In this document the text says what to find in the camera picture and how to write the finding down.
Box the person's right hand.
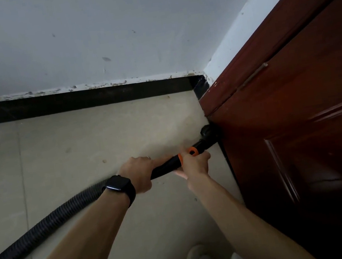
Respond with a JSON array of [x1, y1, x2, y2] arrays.
[[171, 143, 217, 195]]

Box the person's left hand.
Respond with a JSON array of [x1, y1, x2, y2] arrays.
[[116, 151, 178, 197]]

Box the black vacuum hose with nozzle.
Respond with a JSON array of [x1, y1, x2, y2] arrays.
[[0, 122, 239, 259]]

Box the person's left forearm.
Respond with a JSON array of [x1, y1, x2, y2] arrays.
[[0, 188, 140, 259]]

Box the person's right forearm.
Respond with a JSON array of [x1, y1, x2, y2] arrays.
[[188, 158, 318, 259]]

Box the black smartwatch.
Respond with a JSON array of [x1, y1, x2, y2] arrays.
[[100, 172, 139, 212]]

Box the white shoe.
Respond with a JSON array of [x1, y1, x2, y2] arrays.
[[182, 242, 219, 259]]

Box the black baseboard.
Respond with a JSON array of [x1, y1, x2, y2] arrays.
[[0, 68, 212, 132]]

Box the dark red wooden furniture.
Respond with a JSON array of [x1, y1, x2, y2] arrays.
[[182, 0, 342, 259]]

